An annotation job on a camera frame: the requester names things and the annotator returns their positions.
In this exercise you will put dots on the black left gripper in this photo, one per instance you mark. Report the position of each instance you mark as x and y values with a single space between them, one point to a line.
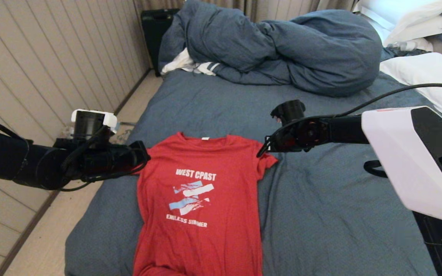
102 159

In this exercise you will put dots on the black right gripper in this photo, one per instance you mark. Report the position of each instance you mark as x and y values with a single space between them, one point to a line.
305 134

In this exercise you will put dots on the red printed t-shirt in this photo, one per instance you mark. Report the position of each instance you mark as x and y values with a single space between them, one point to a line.
205 249

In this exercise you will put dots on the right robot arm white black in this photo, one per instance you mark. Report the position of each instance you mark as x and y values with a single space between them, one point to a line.
405 161

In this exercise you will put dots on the patterned slipper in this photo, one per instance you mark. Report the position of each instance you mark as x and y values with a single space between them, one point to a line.
123 136

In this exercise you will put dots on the crumpled blue duvet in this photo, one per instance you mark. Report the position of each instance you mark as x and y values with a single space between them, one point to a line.
320 55

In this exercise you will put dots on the white striped garment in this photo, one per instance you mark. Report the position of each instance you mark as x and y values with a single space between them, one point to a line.
178 63

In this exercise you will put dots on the clear plastic bottle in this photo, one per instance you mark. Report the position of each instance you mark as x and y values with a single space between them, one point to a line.
400 46

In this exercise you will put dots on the black suitcase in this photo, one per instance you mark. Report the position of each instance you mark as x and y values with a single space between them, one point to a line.
154 36

